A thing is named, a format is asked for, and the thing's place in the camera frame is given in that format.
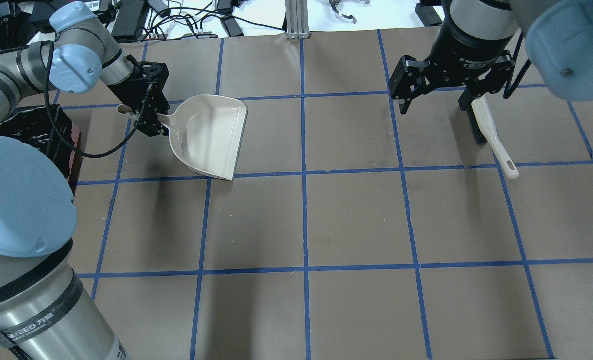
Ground aluminium frame post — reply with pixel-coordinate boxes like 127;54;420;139
285;0;311;40

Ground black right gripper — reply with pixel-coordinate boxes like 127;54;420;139
388;22;516;114

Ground beige plastic dustpan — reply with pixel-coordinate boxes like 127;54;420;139
123;95;248;182

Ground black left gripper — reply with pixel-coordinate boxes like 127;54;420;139
109;61;170;137

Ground white hand brush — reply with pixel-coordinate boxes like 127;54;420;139
465;96;519;180

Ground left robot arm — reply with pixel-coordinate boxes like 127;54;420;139
0;1;170;360

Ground black lined trash bin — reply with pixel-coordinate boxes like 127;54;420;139
0;104;81;182

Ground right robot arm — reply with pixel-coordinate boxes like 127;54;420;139
388;0;593;114

